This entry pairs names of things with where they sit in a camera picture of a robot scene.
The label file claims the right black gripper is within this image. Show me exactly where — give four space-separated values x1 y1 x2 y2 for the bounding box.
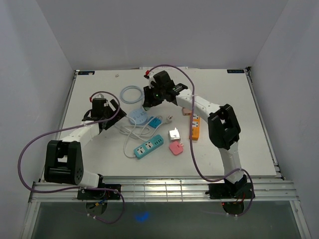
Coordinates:
143 84 165 109

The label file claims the round light blue power strip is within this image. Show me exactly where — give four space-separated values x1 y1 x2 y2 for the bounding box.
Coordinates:
128 109 148 126

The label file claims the white silver plug adapter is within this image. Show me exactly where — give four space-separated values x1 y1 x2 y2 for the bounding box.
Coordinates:
168 127 181 142

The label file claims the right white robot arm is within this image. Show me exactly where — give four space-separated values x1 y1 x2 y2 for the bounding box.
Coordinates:
143 71 247 198

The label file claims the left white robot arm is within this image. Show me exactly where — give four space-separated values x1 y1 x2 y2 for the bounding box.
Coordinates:
44 98 126 199

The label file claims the brown pink plug adapter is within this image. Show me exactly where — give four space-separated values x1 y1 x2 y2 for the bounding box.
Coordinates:
182 108 191 116

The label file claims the small blue square socket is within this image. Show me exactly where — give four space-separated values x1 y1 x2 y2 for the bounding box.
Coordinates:
148 116 162 129

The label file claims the left blue corner label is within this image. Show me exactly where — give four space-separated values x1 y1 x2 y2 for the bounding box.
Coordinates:
78 71 95 75

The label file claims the blue corner label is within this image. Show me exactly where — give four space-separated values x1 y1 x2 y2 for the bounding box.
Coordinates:
227 69 245 74
78 71 95 75

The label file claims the teal power strip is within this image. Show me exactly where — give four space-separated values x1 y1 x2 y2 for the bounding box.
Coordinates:
134 134 164 159

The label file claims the orange power strip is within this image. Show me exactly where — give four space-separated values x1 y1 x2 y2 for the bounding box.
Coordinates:
189 114 200 140

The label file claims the right blue corner label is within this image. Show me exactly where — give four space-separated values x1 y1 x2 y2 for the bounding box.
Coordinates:
227 69 245 74

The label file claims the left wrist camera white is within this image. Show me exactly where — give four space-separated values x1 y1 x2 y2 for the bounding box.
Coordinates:
90 93 106 101

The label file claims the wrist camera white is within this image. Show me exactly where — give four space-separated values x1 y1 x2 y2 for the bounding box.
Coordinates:
144 70 156 88
90 93 106 101

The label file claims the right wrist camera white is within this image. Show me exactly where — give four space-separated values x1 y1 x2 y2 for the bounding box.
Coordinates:
144 70 156 88

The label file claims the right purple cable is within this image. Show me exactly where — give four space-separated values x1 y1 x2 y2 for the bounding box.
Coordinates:
147 64 254 217

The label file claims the white cable with plug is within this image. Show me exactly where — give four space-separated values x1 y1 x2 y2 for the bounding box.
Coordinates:
115 114 174 159

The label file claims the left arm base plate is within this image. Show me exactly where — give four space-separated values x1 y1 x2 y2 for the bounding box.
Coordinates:
77 183 122 200

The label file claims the aluminium frame rail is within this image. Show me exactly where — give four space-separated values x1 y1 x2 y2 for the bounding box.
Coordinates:
29 178 299 203

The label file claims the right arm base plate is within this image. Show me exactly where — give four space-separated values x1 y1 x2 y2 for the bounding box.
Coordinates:
205 174 255 199

